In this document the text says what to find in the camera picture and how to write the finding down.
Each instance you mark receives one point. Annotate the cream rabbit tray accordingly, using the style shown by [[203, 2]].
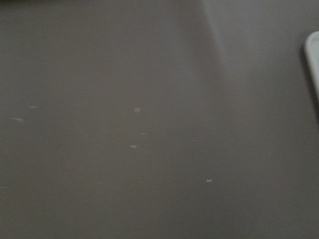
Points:
[[311, 48]]

